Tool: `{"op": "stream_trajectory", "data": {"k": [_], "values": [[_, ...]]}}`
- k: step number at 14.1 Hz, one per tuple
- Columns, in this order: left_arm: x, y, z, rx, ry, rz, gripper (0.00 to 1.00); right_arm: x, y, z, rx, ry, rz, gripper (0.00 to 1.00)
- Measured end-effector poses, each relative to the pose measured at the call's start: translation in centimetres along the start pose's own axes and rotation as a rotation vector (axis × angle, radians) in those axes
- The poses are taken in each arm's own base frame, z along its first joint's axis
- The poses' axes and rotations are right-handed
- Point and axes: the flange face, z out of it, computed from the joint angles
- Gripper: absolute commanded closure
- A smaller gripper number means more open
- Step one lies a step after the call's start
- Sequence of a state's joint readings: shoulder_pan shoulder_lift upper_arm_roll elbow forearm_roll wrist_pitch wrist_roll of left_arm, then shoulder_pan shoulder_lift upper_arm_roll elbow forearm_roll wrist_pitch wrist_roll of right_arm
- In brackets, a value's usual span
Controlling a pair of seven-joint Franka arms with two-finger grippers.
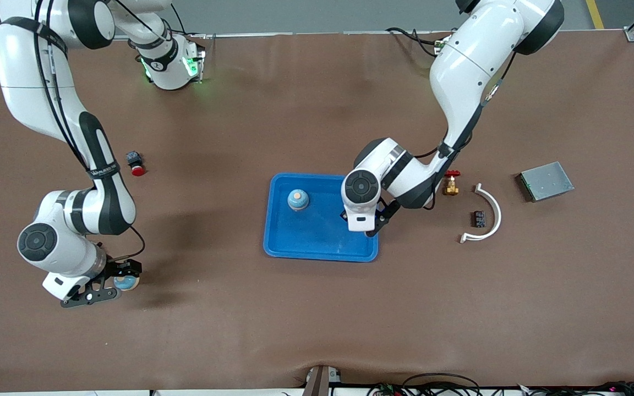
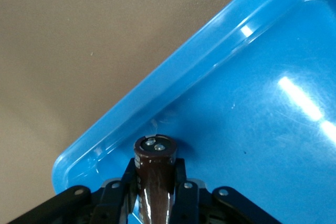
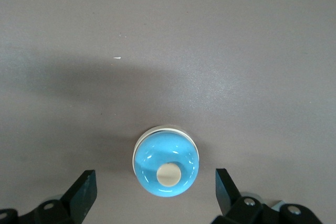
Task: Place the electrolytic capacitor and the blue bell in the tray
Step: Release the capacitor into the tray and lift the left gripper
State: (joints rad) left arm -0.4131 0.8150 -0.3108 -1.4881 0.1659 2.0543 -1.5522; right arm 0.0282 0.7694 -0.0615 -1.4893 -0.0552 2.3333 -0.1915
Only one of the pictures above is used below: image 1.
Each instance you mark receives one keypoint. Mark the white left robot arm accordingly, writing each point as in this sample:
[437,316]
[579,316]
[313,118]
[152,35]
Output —
[471,60]

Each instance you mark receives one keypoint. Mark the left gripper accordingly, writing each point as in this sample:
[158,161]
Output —
[342,214]

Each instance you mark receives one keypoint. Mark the red black push button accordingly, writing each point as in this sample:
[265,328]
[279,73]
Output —
[137,165]

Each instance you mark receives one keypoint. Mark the aluminium profile stub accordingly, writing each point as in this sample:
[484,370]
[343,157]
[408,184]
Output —
[320,385]

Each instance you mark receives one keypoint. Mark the blue plastic tray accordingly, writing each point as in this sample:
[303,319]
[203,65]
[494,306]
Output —
[317,236]

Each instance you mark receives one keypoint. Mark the blue bell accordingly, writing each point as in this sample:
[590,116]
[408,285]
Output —
[298,200]
[127,284]

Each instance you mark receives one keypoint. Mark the white semicircular plastic bracket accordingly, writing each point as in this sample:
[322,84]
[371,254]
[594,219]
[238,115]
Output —
[497,212]

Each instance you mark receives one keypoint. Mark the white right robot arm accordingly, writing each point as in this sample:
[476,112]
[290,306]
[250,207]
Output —
[25,82]

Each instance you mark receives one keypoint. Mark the silver metal module box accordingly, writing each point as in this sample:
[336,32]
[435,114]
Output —
[545,181]

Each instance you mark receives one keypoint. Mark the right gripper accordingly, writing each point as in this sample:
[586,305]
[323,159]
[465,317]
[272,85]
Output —
[114,270]

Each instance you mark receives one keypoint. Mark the dark electrolytic capacitor silver stripe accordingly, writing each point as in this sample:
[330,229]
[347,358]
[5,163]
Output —
[480,219]

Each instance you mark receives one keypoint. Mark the brass valve red handwheel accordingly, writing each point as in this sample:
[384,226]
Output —
[452,188]

